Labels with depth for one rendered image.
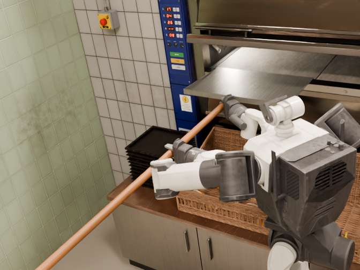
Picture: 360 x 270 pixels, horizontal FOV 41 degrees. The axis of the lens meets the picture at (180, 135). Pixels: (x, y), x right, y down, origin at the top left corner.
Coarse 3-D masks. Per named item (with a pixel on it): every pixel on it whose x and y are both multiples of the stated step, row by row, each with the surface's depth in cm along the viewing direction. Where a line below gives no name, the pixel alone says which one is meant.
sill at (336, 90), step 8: (208, 72) 268; (312, 80) 240; (320, 80) 239; (304, 88) 240; (312, 88) 238; (320, 88) 236; (328, 88) 233; (336, 88) 231; (344, 88) 229; (352, 88) 227
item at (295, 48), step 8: (192, 40) 245; (200, 40) 243; (208, 40) 240; (216, 40) 238; (224, 40) 236; (296, 40) 233; (304, 40) 233; (264, 48) 225; (272, 48) 223; (280, 48) 221; (288, 48) 219; (296, 48) 217; (304, 48) 215; (312, 48) 213; (320, 48) 211; (328, 48) 209
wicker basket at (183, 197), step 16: (224, 128) 277; (208, 144) 278; (224, 144) 279; (192, 192) 248; (208, 192) 269; (192, 208) 254; (224, 208) 241; (240, 208) 236; (256, 208) 230; (240, 224) 241; (256, 224) 235
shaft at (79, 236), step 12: (216, 108) 220; (204, 120) 212; (192, 132) 204; (168, 156) 190; (144, 180) 179; (132, 192) 174; (108, 204) 167; (120, 204) 169; (96, 216) 162; (84, 228) 157; (72, 240) 153; (60, 252) 149; (48, 264) 145
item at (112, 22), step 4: (100, 12) 281; (104, 12) 279; (108, 12) 278; (112, 12) 279; (116, 12) 281; (100, 16) 281; (104, 16) 279; (108, 16) 278; (112, 16) 279; (116, 16) 282; (108, 20) 279; (112, 20) 280; (116, 20) 283; (100, 24) 284; (108, 24) 281; (112, 24) 280; (116, 24) 283; (100, 28) 287; (104, 28) 284; (108, 28) 282; (112, 28) 281
